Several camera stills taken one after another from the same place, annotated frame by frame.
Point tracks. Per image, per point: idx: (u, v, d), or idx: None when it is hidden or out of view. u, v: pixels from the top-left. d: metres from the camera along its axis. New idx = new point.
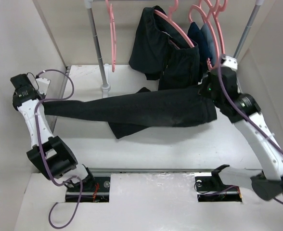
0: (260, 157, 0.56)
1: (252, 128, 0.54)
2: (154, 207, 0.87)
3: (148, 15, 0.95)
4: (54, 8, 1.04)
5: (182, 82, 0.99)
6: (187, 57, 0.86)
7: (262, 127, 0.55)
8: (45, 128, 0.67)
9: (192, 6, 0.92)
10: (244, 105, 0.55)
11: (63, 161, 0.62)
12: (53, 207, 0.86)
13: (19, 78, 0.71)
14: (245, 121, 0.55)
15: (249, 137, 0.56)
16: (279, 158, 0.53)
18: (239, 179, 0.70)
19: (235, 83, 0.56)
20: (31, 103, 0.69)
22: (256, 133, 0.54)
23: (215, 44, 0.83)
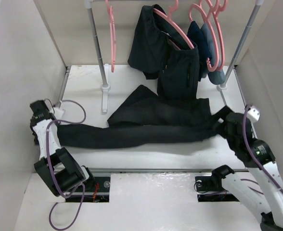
0: (271, 205, 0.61)
1: (266, 176, 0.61)
2: (154, 207, 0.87)
3: (147, 14, 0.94)
4: (54, 8, 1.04)
5: (181, 81, 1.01)
6: (187, 57, 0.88)
7: (275, 177, 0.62)
8: (54, 141, 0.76)
9: (192, 6, 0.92)
10: (259, 152, 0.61)
11: (71, 177, 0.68)
12: (53, 207, 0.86)
13: (37, 103, 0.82)
14: (259, 170, 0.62)
15: (263, 184, 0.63)
16: None
18: (244, 198, 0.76)
19: (249, 130, 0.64)
20: (43, 123, 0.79)
22: (269, 182, 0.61)
23: (215, 44, 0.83)
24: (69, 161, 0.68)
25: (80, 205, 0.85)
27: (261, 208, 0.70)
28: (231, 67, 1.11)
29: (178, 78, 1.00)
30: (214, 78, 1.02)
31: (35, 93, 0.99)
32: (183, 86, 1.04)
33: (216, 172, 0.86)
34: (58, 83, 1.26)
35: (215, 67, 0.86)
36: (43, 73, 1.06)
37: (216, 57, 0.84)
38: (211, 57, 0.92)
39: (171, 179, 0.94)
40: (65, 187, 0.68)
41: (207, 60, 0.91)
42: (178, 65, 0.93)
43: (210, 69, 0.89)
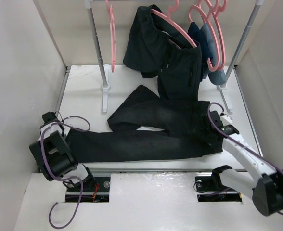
0: (246, 166, 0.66)
1: (232, 142, 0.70)
2: (154, 207, 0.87)
3: (145, 14, 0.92)
4: (54, 8, 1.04)
5: (183, 79, 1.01)
6: (189, 56, 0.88)
7: (241, 141, 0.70)
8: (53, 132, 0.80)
9: (192, 6, 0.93)
10: (225, 129, 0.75)
11: (62, 162, 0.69)
12: (53, 207, 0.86)
13: (47, 113, 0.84)
14: (225, 139, 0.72)
15: (234, 152, 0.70)
16: (259, 161, 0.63)
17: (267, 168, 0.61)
18: (239, 186, 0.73)
19: (218, 119, 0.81)
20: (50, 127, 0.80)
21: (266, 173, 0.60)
22: (236, 145, 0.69)
23: (215, 43, 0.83)
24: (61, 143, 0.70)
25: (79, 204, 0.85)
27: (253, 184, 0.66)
28: (231, 67, 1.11)
29: (180, 76, 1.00)
30: (214, 78, 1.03)
31: (36, 93, 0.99)
32: (184, 85, 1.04)
33: (217, 171, 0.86)
34: (58, 83, 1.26)
35: (216, 67, 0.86)
36: (43, 73, 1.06)
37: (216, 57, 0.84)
38: (211, 57, 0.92)
39: (171, 178, 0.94)
40: (57, 171, 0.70)
41: (208, 61, 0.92)
42: (180, 64, 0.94)
43: (211, 69, 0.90)
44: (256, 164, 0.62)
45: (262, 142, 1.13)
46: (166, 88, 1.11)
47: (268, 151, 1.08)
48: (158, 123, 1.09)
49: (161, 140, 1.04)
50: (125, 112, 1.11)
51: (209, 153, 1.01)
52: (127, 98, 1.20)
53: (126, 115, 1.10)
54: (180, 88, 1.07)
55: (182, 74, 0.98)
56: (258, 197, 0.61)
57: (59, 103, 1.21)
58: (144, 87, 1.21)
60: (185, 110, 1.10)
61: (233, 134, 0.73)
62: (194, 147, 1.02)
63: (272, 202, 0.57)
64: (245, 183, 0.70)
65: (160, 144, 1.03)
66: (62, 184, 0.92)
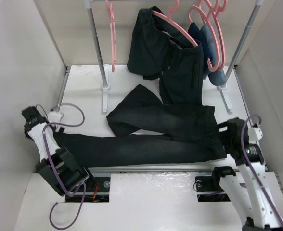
0: (252, 203, 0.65)
1: (251, 173, 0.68)
2: (154, 207, 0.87)
3: (146, 15, 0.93)
4: (55, 8, 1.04)
5: (186, 81, 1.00)
6: (191, 56, 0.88)
7: (260, 176, 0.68)
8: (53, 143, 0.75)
9: (192, 6, 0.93)
10: (250, 151, 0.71)
11: (76, 178, 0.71)
12: (53, 207, 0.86)
13: (28, 109, 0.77)
14: (245, 166, 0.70)
15: (247, 182, 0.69)
16: (269, 208, 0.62)
17: (273, 219, 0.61)
18: (233, 199, 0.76)
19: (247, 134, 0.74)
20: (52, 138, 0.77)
21: (269, 224, 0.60)
22: (253, 178, 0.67)
23: (215, 43, 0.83)
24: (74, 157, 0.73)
25: (82, 204, 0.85)
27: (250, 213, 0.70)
28: (231, 67, 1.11)
29: (182, 77, 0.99)
30: (214, 78, 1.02)
31: (36, 93, 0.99)
32: (187, 86, 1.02)
33: (217, 169, 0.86)
34: (58, 83, 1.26)
35: (216, 67, 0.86)
36: (43, 73, 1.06)
37: (217, 57, 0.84)
38: (211, 57, 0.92)
39: (171, 178, 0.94)
40: (70, 186, 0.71)
41: (208, 61, 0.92)
42: (182, 64, 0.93)
43: (211, 69, 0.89)
44: (265, 210, 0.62)
45: (263, 143, 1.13)
46: (169, 89, 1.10)
47: (268, 151, 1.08)
48: (160, 127, 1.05)
49: (166, 142, 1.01)
50: (128, 113, 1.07)
51: (213, 158, 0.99)
52: (126, 98, 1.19)
53: (127, 117, 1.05)
54: (182, 90, 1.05)
55: (184, 75, 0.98)
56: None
57: (59, 103, 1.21)
58: (143, 87, 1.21)
60: (190, 113, 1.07)
61: (255, 162, 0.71)
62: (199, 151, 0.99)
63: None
64: (239, 200, 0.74)
65: (162, 147, 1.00)
66: None
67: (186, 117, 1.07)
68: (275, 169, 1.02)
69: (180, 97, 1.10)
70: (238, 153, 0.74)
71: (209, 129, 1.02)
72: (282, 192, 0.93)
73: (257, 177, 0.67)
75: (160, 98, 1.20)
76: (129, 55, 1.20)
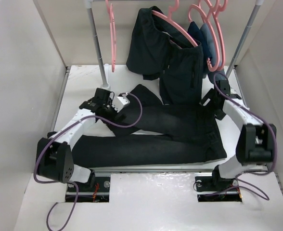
0: (238, 122, 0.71)
1: (230, 102, 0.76)
2: (154, 207, 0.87)
3: (145, 15, 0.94)
4: (55, 8, 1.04)
5: (185, 81, 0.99)
6: (191, 56, 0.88)
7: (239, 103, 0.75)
8: (71, 133, 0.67)
9: (192, 6, 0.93)
10: (229, 95, 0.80)
11: (55, 169, 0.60)
12: (49, 212, 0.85)
13: (102, 91, 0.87)
14: (225, 100, 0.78)
15: (231, 111, 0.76)
16: (249, 115, 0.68)
17: (254, 120, 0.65)
18: (231, 163, 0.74)
19: (227, 86, 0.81)
20: (78, 129, 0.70)
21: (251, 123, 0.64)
22: (233, 104, 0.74)
23: (215, 44, 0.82)
24: (66, 163, 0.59)
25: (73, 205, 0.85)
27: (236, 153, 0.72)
28: (231, 67, 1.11)
29: (182, 77, 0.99)
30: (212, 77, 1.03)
31: (36, 93, 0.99)
32: (186, 87, 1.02)
33: (217, 169, 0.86)
34: (58, 83, 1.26)
35: (216, 67, 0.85)
36: (43, 72, 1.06)
37: (216, 57, 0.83)
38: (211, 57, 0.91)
39: (171, 178, 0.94)
40: (45, 173, 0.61)
41: (207, 60, 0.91)
42: (182, 64, 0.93)
43: (211, 68, 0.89)
44: (245, 117, 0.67)
45: None
46: (169, 89, 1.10)
47: None
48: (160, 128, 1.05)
49: (166, 143, 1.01)
50: (129, 114, 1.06)
51: (213, 159, 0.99)
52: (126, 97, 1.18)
53: (129, 117, 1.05)
54: (182, 90, 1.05)
55: (184, 75, 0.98)
56: (238, 146, 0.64)
57: (59, 103, 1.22)
58: (143, 88, 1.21)
60: (191, 113, 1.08)
61: (235, 98, 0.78)
62: (199, 151, 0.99)
63: (250, 149, 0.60)
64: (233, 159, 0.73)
65: (163, 148, 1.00)
66: (62, 184, 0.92)
67: (186, 116, 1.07)
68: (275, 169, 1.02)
69: (180, 98, 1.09)
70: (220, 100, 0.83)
71: (209, 129, 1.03)
72: (282, 192, 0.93)
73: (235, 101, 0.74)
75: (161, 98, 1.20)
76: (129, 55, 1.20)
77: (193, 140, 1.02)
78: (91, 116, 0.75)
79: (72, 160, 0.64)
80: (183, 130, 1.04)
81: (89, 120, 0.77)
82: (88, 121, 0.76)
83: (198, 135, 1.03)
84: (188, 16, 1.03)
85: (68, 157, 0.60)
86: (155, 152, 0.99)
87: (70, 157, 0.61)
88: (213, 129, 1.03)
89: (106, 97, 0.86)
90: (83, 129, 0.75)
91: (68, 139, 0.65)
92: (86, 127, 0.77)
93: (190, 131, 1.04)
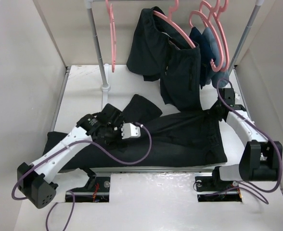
0: (242, 136, 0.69)
1: (234, 114, 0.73)
2: (154, 207, 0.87)
3: (147, 15, 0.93)
4: (54, 7, 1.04)
5: (184, 82, 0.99)
6: (188, 57, 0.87)
7: (244, 115, 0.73)
8: (54, 163, 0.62)
9: (193, 12, 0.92)
10: (233, 106, 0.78)
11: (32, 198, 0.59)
12: (48, 213, 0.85)
13: (110, 109, 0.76)
14: (229, 112, 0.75)
15: (235, 123, 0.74)
16: (253, 131, 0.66)
17: (260, 137, 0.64)
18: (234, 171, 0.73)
19: (232, 95, 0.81)
20: (63, 157, 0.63)
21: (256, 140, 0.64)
22: (237, 117, 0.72)
23: (219, 45, 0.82)
24: (41, 193, 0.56)
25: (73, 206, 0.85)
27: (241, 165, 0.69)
28: (231, 67, 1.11)
29: (181, 79, 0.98)
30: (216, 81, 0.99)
31: (36, 93, 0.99)
32: (185, 89, 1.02)
33: (218, 169, 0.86)
34: (58, 83, 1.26)
35: (220, 66, 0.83)
36: (43, 73, 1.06)
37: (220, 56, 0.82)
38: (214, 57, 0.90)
39: (171, 178, 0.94)
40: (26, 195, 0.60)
41: (212, 62, 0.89)
42: (180, 65, 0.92)
43: (214, 69, 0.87)
44: (250, 132, 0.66)
45: None
46: (169, 90, 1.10)
47: None
48: (161, 131, 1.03)
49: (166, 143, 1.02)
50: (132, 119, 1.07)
51: (213, 161, 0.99)
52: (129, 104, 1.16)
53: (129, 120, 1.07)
54: (181, 92, 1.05)
55: (183, 77, 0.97)
56: (243, 162, 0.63)
57: (60, 103, 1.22)
58: (139, 96, 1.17)
60: (194, 115, 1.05)
61: (239, 110, 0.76)
62: (199, 152, 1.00)
63: (254, 167, 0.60)
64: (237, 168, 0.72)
65: (163, 150, 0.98)
66: None
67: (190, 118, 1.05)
68: None
69: (181, 100, 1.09)
70: (224, 110, 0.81)
71: (211, 133, 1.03)
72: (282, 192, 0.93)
73: (238, 114, 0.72)
75: (162, 98, 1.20)
76: (130, 55, 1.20)
77: (193, 143, 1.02)
78: (82, 142, 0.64)
79: (52, 187, 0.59)
80: (184, 133, 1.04)
81: (81, 145, 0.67)
82: (79, 146, 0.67)
83: (198, 138, 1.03)
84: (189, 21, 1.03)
85: (45, 185, 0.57)
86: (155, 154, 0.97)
87: (46, 187, 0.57)
88: (215, 133, 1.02)
89: (112, 115, 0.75)
90: (72, 153, 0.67)
91: (47, 172, 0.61)
92: (77, 150, 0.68)
93: (191, 133, 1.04)
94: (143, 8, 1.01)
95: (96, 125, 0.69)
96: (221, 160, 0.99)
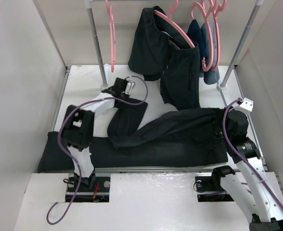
0: (256, 200, 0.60)
1: (249, 169, 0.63)
2: (154, 207, 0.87)
3: (148, 15, 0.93)
4: (55, 8, 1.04)
5: (183, 82, 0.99)
6: (187, 57, 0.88)
7: (258, 171, 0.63)
8: (96, 106, 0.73)
9: (195, 3, 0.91)
10: (245, 147, 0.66)
11: (78, 134, 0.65)
12: (47, 214, 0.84)
13: (120, 81, 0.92)
14: (243, 162, 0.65)
15: (248, 179, 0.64)
16: (272, 201, 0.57)
17: (278, 212, 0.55)
18: (237, 196, 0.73)
19: (244, 129, 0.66)
20: (101, 105, 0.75)
21: (275, 218, 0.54)
22: (252, 173, 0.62)
23: (211, 43, 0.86)
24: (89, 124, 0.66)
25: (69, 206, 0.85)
27: (254, 211, 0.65)
28: (231, 67, 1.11)
29: (180, 79, 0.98)
30: (208, 77, 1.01)
31: (36, 93, 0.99)
32: (185, 88, 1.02)
33: (217, 171, 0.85)
34: (58, 83, 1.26)
35: (209, 67, 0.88)
36: (43, 73, 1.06)
37: (211, 56, 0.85)
38: (206, 57, 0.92)
39: (171, 178, 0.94)
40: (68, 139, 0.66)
41: (202, 60, 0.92)
42: (180, 65, 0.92)
43: (204, 68, 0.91)
44: (268, 204, 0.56)
45: (262, 143, 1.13)
46: (169, 90, 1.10)
47: (269, 151, 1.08)
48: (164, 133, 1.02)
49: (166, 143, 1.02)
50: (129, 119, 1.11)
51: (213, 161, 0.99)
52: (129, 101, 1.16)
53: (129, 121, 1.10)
54: (181, 91, 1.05)
55: (182, 76, 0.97)
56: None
57: (60, 103, 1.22)
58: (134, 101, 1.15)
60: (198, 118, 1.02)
61: (252, 158, 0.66)
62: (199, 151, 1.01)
63: None
64: (243, 198, 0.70)
65: (163, 150, 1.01)
66: (62, 185, 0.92)
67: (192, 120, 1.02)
68: (275, 169, 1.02)
69: (182, 99, 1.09)
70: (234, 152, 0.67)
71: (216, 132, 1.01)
72: (282, 192, 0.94)
73: (256, 173, 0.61)
75: (162, 98, 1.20)
76: (130, 55, 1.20)
77: None
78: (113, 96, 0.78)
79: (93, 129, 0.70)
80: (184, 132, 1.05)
81: (110, 101, 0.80)
82: (109, 101, 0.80)
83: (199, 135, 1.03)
84: (191, 14, 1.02)
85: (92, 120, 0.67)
86: (156, 154, 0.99)
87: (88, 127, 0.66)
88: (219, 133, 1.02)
89: (123, 86, 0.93)
90: (104, 107, 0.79)
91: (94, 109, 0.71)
92: (108, 105, 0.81)
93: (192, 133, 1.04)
94: (145, 6, 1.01)
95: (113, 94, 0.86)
96: (223, 160, 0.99)
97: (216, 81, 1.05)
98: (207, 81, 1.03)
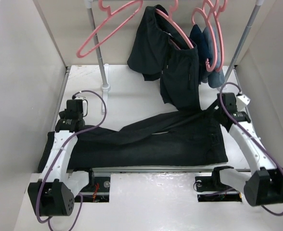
0: (248, 157, 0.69)
1: (240, 129, 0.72)
2: (154, 207, 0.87)
3: (150, 14, 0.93)
4: (55, 7, 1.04)
5: (182, 82, 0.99)
6: (187, 57, 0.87)
7: (249, 131, 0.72)
8: (60, 166, 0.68)
9: (196, 9, 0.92)
10: (236, 115, 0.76)
11: (56, 209, 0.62)
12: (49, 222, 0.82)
13: (72, 102, 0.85)
14: (234, 125, 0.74)
15: (239, 138, 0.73)
16: (262, 154, 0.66)
17: (267, 162, 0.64)
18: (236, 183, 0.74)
19: (233, 101, 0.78)
20: (63, 158, 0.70)
21: (264, 166, 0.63)
22: (242, 133, 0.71)
23: (213, 43, 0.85)
24: (64, 196, 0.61)
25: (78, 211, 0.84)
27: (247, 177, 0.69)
28: (231, 67, 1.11)
29: (180, 79, 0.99)
30: (212, 79, 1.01)
31: (36, 93, 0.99)
32: (184, 88, 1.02)
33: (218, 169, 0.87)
34: (58, 83, 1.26)
35: (212, 67, 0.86)
36: (43, 72, 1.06)
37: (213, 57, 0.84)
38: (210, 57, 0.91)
39: (171, 178, 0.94)
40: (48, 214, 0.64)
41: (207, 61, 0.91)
42: (179, 65, 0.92)
43: (208, 69, 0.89)
44: (258, 157, 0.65)
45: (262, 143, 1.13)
46: (169, 90, 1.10)
47: (268, 151, 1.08)
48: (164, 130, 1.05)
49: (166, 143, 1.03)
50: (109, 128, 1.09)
51: (212, 161, 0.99)
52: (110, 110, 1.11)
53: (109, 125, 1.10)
54: (181, 91, 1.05)
55: (182, 76, 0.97)
56: (250, 186, 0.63)
57: (59, 103, 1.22)
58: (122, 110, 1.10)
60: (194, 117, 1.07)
61: (243, 121, 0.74)
62: (199, 151, 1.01)
63: (262, 194, 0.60)
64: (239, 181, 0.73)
65: (163, 150, 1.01)
66: None
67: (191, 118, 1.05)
68: None
69: (182, 99, 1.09)
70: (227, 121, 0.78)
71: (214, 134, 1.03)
72: None
73: (245, 131, 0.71)
75: (162, 98, 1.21)
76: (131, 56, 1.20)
77: (193, 141, 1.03)
78: (70, 137, 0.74)
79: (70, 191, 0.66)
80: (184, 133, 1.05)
81: (71, 142, 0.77)
82: (70, 143, 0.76)
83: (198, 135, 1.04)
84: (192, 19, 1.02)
85: (64, 189, 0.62)
86: (156, 154, 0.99)
87: (66, 188, 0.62)
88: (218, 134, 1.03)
89: (78, 107, 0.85)
90: (68, 153, 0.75)
91: (58, 175, 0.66)
92: (70, 149, 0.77)
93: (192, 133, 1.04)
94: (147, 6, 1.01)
95: (72, 123, 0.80)
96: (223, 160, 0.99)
97: (222, 84, 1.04)
98: (213, 83, 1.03)
